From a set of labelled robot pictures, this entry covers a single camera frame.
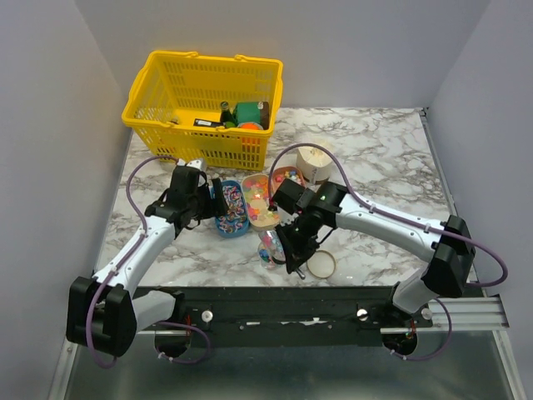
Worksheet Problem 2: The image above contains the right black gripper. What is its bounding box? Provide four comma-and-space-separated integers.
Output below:
273, 212, 319, 273

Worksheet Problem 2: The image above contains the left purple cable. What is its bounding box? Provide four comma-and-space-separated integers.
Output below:
87, 154, 212, 370

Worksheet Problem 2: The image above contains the pink tray of star candies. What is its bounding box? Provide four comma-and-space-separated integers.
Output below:
272, 166, 306, 191

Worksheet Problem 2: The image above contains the silver metal scoop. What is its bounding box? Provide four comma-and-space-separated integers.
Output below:
295, 268, 306, 280

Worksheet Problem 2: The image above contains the gold rimmed jar lid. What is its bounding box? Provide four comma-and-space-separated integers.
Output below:
306, 250, 336, 279

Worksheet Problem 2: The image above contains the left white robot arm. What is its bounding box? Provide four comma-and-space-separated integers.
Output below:
66, 158, 227, 358

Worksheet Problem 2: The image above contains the green box in basket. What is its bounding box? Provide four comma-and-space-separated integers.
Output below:
233, 102, 270, 126

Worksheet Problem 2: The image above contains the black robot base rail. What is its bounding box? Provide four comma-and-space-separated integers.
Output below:
161, 286, 432, 349

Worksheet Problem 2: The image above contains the black rectangular pack in basket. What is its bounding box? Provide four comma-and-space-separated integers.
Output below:
193, 118, 224, 128

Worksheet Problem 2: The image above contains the wrapped toilet paper roll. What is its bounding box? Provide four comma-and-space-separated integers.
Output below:
296, 142, 333, 184

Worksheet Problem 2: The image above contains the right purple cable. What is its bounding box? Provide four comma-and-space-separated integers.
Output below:
268, 142, 510, 363

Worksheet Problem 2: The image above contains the purple cable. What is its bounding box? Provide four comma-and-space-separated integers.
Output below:
268, 142, 510, 363
87, 154, 212, 370

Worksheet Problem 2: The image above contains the clear glass jar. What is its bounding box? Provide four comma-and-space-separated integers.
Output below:
257, 230, 286, 269

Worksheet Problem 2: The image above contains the yellow plastic shopping basket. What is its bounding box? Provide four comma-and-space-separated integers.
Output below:
122, 51, 283, 171

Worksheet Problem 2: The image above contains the aluminium frame rail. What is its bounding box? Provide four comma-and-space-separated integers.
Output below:
441, 297, 509, 332

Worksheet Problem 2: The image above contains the beige tray of gummy candies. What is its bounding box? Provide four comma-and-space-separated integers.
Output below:
241, 173, 280, 231

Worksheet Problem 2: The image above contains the blue tray of striped candies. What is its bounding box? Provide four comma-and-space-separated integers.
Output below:
215, 180, 250, 238

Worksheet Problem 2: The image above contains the orange ball in basket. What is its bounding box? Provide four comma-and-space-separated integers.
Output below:
237, 122, 263, 131

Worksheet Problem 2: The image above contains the green glass bottle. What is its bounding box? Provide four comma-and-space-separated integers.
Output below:
220, 101, 237, 128

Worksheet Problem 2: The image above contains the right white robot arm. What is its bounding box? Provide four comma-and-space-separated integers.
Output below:
273, 179, 476, 327

